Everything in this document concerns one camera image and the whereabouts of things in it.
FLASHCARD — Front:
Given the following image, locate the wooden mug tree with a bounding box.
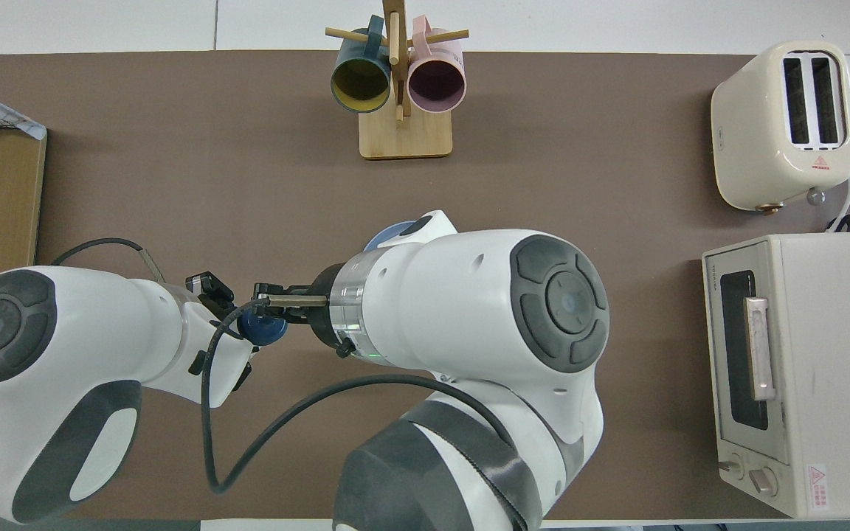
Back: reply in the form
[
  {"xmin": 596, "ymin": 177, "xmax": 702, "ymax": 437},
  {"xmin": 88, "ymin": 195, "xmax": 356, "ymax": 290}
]
[{"xmin": 325, "ymin": 0, "xmax": 470, "ymax": 160}]

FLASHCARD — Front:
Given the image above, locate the blue round plate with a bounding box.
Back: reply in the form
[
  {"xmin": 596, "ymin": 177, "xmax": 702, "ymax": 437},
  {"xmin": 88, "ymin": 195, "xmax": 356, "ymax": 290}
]
[{"xmin": 364, "ymin": 219, "xmax": 420, "ymax": 253}]

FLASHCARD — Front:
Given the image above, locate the dark teal mug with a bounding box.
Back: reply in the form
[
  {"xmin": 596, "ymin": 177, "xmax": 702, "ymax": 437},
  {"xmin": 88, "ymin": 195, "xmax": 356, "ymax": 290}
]
[{"xmin": 331, "ymin": 15, "xmax": 394, "ymax": 114}]

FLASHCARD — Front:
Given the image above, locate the white toaster oven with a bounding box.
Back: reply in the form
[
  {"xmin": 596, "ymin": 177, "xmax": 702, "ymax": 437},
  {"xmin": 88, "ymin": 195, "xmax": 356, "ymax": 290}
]
[{"xmin": 702, "ymin": 232, "xmax": 850, "ymax": 518}]

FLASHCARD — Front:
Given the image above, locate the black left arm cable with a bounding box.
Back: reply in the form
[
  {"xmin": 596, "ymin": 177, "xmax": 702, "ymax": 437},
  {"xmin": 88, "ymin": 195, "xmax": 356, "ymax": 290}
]
[{"xmin": 51, "ymin": 237, "xmax": 166, "ymax": 285}]

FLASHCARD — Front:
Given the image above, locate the brown table mat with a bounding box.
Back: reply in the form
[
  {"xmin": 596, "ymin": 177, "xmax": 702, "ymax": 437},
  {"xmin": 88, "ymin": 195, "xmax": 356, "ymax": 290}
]
[{"xmin": 0, "ymin": 50, "xmax": 850, "ymax": 521}]

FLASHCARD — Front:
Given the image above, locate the toaster power cord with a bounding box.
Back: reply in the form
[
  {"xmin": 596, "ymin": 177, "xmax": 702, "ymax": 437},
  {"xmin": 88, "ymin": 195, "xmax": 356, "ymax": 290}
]
[{"xmin": 826, "ymin": 177, "xmax": 850, "ymax": 234}]

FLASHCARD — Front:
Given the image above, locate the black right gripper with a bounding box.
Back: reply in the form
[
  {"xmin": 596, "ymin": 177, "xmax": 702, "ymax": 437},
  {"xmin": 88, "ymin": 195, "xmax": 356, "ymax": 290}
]
[{"xmin": 253, "ymin": 263, "xmax": 345, "ymax": 358}]

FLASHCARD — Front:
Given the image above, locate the white patterned shelf cloth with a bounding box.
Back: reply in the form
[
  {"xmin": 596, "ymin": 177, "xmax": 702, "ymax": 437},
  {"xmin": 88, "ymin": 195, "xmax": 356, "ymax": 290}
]
[{"xmin": 0, "ymin": 80, "xmax": 48, "ymax": 141}]

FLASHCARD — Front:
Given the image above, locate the wooden shelf with wire basket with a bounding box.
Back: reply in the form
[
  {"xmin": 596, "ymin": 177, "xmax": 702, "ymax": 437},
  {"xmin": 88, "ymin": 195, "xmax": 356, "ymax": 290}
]
[{"xmin": 0, "ymin": 100, "xmax": 48, "ymax": 292}]

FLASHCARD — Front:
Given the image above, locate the pink mug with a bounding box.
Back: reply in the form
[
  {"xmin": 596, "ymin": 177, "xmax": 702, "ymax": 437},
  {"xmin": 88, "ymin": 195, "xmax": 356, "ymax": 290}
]
[{"xmin": 406, "ymin": 16, "xmax": 466, "ymax": 114}]

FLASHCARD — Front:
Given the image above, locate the squeeze bottle with blue cap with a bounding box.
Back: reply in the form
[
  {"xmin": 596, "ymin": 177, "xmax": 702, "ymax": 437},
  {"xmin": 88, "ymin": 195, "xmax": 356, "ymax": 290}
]
[{"xmin": 239, "ymin": 308, "xmax": 288, "ymax": 347}]

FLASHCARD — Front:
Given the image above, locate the cream two-slot toaster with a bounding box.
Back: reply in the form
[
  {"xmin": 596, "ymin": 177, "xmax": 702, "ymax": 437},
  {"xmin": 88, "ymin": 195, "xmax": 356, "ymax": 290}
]
[{"xmin": 711, "ymin": 39, "xmax": 850, "ymax": 215}]

